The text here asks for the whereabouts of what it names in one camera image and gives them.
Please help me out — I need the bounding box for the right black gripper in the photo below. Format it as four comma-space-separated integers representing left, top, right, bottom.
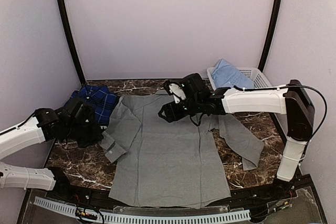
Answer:
158, 97, 202, 123

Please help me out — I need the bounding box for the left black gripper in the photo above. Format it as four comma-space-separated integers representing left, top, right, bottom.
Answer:
65, 119, 103, 148

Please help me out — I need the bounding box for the grey long sleeve shirt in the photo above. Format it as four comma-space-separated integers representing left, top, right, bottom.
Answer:
101, 93, 264, 209

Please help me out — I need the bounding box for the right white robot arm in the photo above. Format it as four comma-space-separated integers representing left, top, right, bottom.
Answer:
158, 75, 315, 200

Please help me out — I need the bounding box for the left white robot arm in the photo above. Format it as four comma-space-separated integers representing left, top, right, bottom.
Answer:
1, 109, 102, 201

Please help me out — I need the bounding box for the blue plaid folded shirt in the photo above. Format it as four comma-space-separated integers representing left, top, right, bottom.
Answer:
65, 84, 120, 127

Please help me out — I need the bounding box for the light blue shirt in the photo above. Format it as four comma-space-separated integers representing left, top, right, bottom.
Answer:
211, 59, 254, 88

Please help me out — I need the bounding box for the white plastic basket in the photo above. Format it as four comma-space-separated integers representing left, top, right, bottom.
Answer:
207, 67, 272, 90

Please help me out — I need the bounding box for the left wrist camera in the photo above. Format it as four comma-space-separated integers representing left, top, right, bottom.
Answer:
65, 98, 94, 125

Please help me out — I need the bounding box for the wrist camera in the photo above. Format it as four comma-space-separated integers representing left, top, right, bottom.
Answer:
163, 73, 208, 104
65, 98, 94, 125

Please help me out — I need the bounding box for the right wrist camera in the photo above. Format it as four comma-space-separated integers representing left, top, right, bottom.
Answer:
163, 73, 208, 104

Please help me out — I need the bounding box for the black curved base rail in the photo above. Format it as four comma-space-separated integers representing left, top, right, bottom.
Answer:
47, 175, 318, 222

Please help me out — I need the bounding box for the white slotted cable duct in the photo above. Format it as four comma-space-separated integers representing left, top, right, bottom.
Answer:
34, 197, 251, 223

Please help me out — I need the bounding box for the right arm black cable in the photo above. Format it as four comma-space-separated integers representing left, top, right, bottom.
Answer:
286, 83, 328, 143

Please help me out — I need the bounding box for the left black frame post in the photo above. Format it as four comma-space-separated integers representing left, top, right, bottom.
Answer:
57, 0, 86, 85

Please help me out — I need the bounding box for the black frame post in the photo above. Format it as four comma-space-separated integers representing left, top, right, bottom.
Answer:
258, 0, 281, 72
57, 0, 86, 85

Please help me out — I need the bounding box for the right black frame post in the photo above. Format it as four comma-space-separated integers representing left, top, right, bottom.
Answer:
258, 0, 281, 72

